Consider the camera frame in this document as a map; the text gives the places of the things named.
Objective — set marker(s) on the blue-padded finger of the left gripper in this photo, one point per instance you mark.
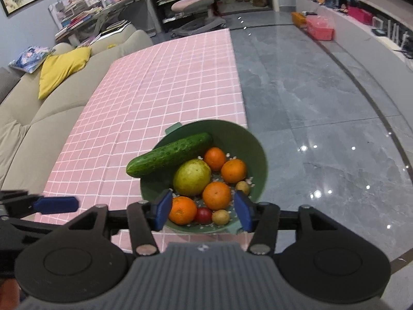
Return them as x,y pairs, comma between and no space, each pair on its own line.
56,205

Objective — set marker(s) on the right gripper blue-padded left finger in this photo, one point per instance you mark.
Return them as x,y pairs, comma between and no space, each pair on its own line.
146,217

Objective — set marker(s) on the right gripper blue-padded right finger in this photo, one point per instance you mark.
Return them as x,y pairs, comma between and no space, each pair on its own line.
261,219

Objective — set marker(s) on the brown kiwi potato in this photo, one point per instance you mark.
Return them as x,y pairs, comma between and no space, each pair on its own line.
220,217

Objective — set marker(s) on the yellow-green pear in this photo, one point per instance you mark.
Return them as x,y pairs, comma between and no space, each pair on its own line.
192,177

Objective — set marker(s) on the person's right hand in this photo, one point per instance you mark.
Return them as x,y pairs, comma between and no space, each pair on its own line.
9,294

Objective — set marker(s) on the orange mandarin left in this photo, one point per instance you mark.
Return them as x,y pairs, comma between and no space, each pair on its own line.
183,211

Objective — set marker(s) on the orange mandarin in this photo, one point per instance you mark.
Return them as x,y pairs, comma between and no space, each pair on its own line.
215,158
183,211
234,171
217,195

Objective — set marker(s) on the orange mandarin front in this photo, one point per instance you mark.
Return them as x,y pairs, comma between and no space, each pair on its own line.
217,195

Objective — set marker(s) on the orange mandarin middle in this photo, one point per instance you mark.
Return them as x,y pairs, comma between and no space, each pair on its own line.
234,171

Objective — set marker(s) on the green cucumber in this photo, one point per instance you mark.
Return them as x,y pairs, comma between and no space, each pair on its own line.
170,155

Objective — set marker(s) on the red cherry tomato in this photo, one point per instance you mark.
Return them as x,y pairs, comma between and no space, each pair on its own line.
203,216

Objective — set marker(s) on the beige sofa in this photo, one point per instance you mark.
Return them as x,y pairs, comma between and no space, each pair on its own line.
34,131

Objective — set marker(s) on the orange mandarin far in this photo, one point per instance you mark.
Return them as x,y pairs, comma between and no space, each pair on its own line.
215,158

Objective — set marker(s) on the green colander bowl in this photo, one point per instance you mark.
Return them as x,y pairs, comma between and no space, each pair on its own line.
232,139

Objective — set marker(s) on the pink checked tablecloth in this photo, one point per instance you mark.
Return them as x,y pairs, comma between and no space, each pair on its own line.
143,94

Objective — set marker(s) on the yellow cushion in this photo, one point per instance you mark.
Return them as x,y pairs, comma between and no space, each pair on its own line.
57,68

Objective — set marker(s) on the blue patterned cushion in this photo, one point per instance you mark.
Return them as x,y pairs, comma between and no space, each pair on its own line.
31,59

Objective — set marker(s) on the cluttered desk with books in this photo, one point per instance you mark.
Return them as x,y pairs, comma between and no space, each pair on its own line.
79,20

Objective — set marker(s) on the pink storage box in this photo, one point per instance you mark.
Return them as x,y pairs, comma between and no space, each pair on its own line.
320,27

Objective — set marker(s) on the yellow storage box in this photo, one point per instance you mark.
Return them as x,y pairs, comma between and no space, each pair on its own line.
299,20

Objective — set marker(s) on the magenta tray box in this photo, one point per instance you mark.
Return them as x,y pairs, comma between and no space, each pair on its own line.
360,15

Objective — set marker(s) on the white wifi router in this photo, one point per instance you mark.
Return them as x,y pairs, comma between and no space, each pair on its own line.
392,38

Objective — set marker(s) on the pink office chair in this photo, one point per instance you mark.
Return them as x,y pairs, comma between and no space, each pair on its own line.
198,25

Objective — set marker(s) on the white photo frame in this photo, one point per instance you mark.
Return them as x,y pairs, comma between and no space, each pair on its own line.
378,26

